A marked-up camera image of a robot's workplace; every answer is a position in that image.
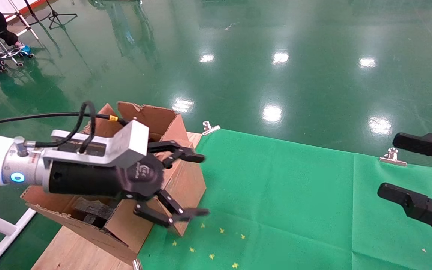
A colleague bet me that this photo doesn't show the large open cardboard carton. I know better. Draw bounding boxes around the large open cardboard carton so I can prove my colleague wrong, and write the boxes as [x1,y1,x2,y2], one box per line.
[20,101,186,265]

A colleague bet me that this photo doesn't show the wheeled stool base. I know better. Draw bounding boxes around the wheeled stool base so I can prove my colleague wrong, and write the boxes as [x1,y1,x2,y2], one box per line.
[0,37,35,72]

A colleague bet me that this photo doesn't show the dark foam block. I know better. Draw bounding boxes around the dark foam block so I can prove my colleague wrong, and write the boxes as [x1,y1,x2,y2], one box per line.
[73,197,116,227]

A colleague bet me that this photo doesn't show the white orange-edged board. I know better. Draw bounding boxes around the white orange-edged board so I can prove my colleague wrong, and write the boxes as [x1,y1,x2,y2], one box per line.
[0,0,48,16]

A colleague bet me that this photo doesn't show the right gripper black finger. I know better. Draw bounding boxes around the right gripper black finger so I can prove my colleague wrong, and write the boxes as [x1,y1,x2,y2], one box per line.
[393,132,432,167]
[377,183,432,245]

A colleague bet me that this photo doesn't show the black cable with yellow band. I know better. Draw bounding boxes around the black cable with yellow band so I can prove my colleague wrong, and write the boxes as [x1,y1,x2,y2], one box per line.
[0,100,128,154]

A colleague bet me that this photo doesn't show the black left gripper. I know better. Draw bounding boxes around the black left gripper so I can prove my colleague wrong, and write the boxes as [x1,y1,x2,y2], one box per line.
[48,141,210,228]

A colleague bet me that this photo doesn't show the green cloth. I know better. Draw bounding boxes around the green cloth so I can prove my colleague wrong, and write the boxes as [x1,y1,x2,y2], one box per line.
[137,129,432,270]

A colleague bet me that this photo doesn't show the black tripod stand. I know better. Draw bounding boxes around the black tripod stand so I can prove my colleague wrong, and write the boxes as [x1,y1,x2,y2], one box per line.
[46,0,78,30]

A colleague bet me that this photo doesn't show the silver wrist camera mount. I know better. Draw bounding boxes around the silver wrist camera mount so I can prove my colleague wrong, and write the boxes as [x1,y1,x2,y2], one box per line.
[43,120,150,169]

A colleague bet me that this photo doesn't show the white stand legs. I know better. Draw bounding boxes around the white stand legs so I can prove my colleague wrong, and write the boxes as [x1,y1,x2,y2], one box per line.
[4,0,39,40]

